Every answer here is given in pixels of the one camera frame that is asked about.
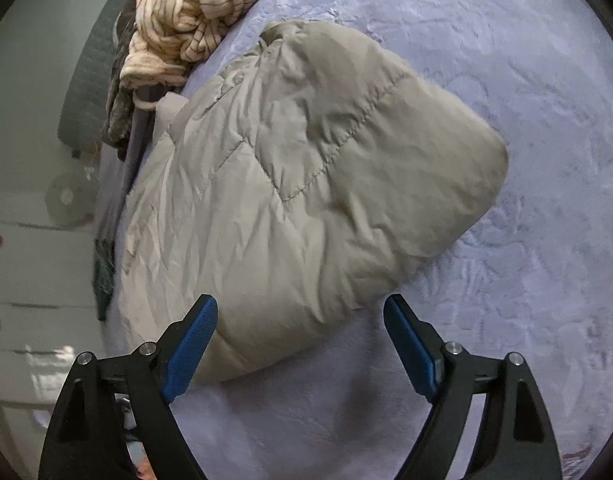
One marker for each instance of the grey-brown fuzzy garment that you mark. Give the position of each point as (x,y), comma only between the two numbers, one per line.
(120,110)

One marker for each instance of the grey quilted headboard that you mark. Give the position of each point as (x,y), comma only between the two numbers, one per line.
(89,85)

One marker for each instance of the white fan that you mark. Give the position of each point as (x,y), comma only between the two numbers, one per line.
(66,199)

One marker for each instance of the cream striped garment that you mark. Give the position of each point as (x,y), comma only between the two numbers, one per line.
(191,20)

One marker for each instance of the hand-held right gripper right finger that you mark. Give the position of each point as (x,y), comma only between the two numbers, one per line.
(411,350)

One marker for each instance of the beige puffer jacket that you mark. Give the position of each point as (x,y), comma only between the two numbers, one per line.
(296,185)

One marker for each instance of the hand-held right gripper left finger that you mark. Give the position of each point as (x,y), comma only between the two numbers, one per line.
(191,350)

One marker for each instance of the white cabinet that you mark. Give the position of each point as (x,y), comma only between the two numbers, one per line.
(31,300)

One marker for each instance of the grey pants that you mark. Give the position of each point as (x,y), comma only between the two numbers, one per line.
(139,135)

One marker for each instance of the dark green garment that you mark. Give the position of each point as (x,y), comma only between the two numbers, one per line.
(105,275)

